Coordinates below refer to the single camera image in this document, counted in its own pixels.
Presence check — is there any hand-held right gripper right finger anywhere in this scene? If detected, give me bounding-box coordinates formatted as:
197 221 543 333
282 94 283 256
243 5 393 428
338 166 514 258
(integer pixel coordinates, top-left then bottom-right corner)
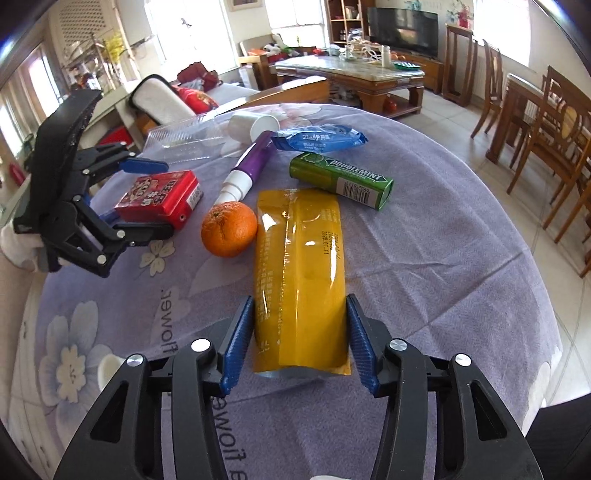
345 293 544 480

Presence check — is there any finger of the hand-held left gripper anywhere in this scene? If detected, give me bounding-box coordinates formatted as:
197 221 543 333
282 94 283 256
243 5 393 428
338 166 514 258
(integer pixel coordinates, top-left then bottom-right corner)
60 203 175 278
74 142 170 195

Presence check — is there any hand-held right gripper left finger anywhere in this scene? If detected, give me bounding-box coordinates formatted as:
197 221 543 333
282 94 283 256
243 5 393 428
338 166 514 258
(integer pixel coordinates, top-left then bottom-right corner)
53 295 257 480

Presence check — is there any red printed carton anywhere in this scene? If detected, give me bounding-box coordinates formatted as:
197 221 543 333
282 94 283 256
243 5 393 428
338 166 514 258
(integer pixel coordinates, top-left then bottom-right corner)
114 170 205 232

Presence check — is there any yellow plastic pouch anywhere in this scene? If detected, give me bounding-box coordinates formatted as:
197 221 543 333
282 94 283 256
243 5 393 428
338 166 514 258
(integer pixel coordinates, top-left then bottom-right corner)
252 187 354 380

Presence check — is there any person's left hand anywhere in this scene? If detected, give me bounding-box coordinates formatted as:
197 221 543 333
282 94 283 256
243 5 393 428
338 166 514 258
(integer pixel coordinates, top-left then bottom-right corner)
0 225 48 273

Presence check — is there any clear plastic tray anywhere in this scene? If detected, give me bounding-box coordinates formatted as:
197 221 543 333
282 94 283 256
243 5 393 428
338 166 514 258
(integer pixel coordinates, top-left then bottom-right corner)
142 112 241 163

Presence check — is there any white padded bag black rim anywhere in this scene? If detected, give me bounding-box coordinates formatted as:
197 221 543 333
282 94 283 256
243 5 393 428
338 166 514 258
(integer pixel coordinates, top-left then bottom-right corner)
127 74 185 125

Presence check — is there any red cushion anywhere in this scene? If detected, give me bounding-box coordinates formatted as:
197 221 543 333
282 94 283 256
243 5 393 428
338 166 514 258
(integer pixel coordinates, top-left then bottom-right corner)
178 88 220 114

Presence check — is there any orange fruit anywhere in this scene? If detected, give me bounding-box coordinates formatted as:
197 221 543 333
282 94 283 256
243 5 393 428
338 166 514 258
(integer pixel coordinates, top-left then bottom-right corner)
201 201 258 257

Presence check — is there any metal plant rack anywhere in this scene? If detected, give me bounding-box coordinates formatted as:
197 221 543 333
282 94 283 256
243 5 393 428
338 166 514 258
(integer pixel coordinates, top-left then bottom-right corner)
65 32 139 93

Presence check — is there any red bag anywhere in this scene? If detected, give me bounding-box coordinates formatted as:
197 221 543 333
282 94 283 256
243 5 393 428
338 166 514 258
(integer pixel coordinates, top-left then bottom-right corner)
178 62 223 92

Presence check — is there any purple floral tablecloth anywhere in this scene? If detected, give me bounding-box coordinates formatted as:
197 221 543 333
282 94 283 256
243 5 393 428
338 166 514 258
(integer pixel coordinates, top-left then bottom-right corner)
0 102 561 480

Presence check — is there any purple white tube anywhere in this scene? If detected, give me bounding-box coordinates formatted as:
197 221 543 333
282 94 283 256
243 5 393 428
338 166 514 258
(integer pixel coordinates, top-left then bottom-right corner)
218 130 277 206

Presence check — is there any white paper cup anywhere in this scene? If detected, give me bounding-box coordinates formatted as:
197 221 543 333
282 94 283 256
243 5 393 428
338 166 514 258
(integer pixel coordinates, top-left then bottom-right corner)
228 112 281 144

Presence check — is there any white lattice cabinet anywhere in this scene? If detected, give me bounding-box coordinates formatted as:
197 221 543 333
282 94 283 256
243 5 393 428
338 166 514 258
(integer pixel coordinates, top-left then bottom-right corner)
48 0 116 51

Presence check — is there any wooden armchair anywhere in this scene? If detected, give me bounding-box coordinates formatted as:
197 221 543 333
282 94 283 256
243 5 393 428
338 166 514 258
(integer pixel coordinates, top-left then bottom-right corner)
238 34 288 90

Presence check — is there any green gum box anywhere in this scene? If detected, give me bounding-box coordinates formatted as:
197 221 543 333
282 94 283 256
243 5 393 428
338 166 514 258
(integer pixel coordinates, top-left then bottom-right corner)
289 152 394 212

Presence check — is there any blue wet wipe packet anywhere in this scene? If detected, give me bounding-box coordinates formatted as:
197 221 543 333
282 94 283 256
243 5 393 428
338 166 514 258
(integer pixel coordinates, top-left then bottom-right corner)
269 124 369 153

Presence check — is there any window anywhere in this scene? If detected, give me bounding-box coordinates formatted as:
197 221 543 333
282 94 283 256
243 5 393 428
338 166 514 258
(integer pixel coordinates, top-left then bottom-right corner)
272 0 325 41
473 0 532 65

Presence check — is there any wooden coffee table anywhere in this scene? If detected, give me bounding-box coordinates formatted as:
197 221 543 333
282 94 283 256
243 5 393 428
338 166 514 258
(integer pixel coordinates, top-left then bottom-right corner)
274 55 426 116

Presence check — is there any wooden shelf unit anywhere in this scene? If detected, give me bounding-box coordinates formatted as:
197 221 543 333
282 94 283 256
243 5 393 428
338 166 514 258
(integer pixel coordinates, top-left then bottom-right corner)
325 0 376 49

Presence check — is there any wooden dining chair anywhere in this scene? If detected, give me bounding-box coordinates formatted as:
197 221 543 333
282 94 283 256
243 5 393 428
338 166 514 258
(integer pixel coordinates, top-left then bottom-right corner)
507 65 591 195
471 39 507 139
542 180 591 245

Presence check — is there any wooden television stand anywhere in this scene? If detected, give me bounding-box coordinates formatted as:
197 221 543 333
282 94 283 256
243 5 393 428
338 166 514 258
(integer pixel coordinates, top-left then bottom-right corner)
392 48 446 93

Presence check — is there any black television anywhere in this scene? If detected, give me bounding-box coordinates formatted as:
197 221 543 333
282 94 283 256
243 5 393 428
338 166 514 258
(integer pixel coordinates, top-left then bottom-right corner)
367 7 439 58

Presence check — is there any wooden dining table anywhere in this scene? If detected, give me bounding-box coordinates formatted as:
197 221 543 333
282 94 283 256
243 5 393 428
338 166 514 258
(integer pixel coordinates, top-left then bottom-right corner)
487 74 555 162

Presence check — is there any tall wooden plant stand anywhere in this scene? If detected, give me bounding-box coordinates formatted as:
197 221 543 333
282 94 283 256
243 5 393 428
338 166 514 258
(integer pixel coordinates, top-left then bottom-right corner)
443 23 478 107

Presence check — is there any red flower vase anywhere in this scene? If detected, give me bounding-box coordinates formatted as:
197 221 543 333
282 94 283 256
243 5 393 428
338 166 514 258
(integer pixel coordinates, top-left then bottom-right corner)
452 0 476 28

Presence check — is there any white wire basket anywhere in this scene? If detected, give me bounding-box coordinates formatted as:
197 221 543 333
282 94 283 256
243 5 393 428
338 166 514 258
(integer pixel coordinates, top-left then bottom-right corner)
348 39 382 63

